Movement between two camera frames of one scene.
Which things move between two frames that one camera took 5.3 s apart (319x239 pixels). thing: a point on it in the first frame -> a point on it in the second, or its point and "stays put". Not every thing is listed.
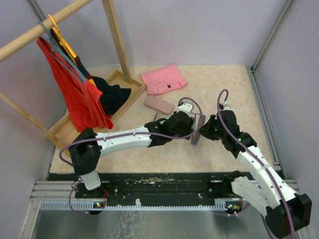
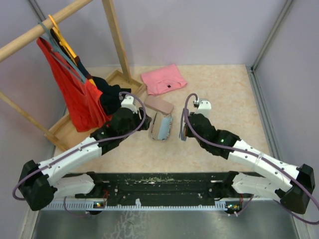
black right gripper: (206, 130) -> (191, 113)
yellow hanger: (63, 43) stays put
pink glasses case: (159, 105) stays put
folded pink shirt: (163, 79) stays put
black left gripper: (188, 129) -> (144, 124)
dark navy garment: (111, 95) stays put
